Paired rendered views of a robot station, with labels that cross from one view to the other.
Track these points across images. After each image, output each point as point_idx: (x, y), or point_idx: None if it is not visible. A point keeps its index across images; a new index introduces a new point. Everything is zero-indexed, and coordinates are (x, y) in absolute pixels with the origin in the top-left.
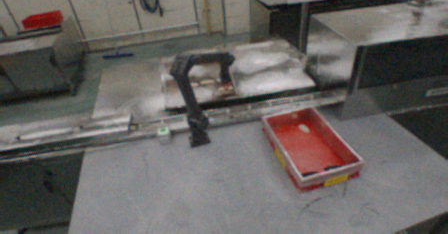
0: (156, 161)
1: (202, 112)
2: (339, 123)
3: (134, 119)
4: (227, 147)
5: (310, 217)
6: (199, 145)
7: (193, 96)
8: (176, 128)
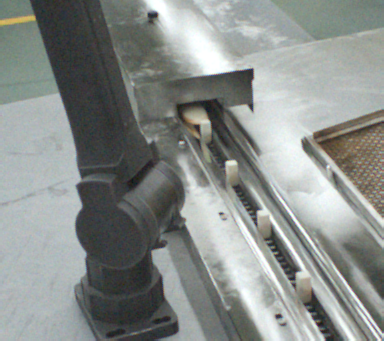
0: (12, 223)
1: (324, 266)
2: None
3: (280, 122)
4: None
5: None
6: (85, 316)
7: (65, 31)
8: (181, 211)
